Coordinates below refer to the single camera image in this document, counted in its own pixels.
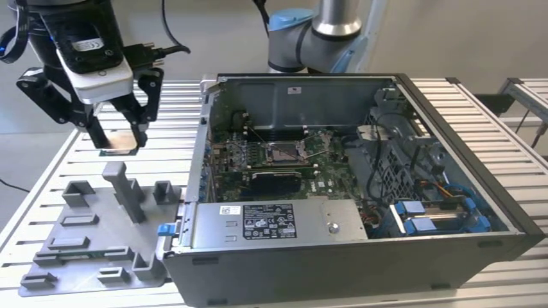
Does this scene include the metal socket cover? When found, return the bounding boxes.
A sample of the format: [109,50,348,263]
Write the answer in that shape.
[294,132,332,158]

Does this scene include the black flat cable loop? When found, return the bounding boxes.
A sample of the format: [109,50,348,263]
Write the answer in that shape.
[0,0,33,64]

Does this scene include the CPU socket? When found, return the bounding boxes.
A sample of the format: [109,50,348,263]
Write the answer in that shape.
[264,141,308,166]

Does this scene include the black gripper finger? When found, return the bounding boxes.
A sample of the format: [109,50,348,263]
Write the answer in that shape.
[16,66,109,150]
[109,66,166,149]

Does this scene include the hard disk in blue carrier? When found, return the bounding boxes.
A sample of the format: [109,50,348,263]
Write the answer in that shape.
[404,214,492,235]
[390,198,477,219]

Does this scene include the black camera cable with connector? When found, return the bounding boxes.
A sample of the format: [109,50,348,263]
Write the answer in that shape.
[122,0,192,70]

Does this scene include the black RAM slot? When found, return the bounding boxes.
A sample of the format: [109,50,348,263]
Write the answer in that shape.
[218,164,318,176]
[242,124,309,138]

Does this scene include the metal locking lever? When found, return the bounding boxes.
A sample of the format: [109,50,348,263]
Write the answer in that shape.
[245,123,268,145]
[306,144,334,160]

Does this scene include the grey metal drive cage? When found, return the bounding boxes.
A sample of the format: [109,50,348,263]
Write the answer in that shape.
[345,107,468,207]

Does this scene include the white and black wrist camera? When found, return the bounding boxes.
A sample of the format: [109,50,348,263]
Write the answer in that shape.
[53,19,134,105]

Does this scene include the thin black floor cable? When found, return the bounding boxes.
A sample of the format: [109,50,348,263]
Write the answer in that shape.
[0,178,29,194]

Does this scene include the silver square CPU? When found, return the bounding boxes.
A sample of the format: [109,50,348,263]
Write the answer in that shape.
[98,129,140,157]

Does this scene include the grey plastic parts rack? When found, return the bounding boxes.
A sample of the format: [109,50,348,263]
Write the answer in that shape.
[16,162,185,298]

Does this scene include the silver power supply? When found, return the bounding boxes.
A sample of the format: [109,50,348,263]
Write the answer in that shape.
[189,198,369,252]

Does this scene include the yellow and red wires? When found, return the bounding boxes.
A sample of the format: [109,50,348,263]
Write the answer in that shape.
[420,180,456,200]

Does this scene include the black PC case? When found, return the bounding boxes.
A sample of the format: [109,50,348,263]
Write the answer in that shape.
[161,73,542,307]

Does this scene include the green motherboard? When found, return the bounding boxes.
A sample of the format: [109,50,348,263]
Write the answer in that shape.
[206,128,365,207]

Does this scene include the adjacent aluminium table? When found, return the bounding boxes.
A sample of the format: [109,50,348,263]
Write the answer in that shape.
[498,76,548,124]

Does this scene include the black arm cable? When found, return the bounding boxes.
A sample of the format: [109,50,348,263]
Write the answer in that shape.
[250,0,272,37]

